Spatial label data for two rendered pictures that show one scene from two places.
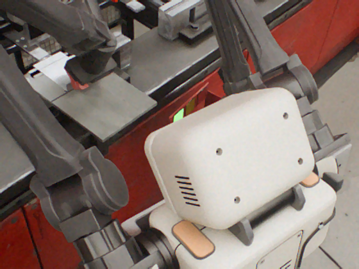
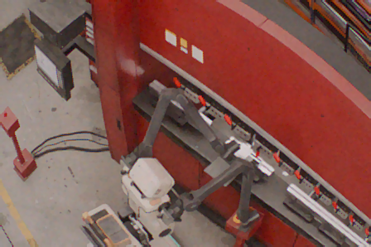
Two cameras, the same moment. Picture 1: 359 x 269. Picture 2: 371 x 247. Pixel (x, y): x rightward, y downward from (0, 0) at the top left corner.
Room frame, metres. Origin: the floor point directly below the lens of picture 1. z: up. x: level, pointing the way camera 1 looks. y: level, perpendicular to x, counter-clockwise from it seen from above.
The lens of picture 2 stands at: (1.27, -2.01, 4.89)
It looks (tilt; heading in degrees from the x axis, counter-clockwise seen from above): 55 degrees down; 106
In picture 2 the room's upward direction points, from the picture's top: 2 degrees counter-clockwise
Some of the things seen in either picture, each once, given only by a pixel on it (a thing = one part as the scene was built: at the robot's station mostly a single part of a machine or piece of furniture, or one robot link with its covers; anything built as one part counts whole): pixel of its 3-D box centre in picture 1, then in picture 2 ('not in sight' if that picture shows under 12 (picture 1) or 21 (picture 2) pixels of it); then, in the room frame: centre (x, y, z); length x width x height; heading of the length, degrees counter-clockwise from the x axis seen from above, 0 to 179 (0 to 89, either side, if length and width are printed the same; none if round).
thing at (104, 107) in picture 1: (92, 94); (229, 165); (0.87, 0.36, 1.00); 0.26 x 0.18 x 0.01; 61
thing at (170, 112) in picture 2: not in sight; (168, 111); (0.39, 0.73, 0.89); 0.30 x 0.05 x 0.03; 151
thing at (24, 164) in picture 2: not in sight; (16, 142); (-0.97, 0.45, 0.41); 0.25 x 0.20 x 0.83; 61
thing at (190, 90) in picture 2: not in sight; (193, 85); (0.57, 0.69, 1.26); 0.15 x 0.09 x 0.17; 151
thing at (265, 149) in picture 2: not in sight; (267, 142); (1.09, 0.40, 1.26); 0.15 x 0.09 x 0.17; 151
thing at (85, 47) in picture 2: not in sight; (78, 55); (-0.32, 0.89, 1.18); 0.40 x 0.24 x 0.07; 151
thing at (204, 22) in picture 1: (213, 20); (299, 210); (1.44, 0.14, 0.89); 0.30 x 0.05 x 0.03; 151
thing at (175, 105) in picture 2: not in sight; (180, 107); (0.46, 0.76, 0.92); 0.50 x 0.06 x 0.10; 151
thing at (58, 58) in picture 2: not in sight; (54, 65); (-0.39, 0.59, 1.42); 0.45 x 0.12 x 0.36; 150
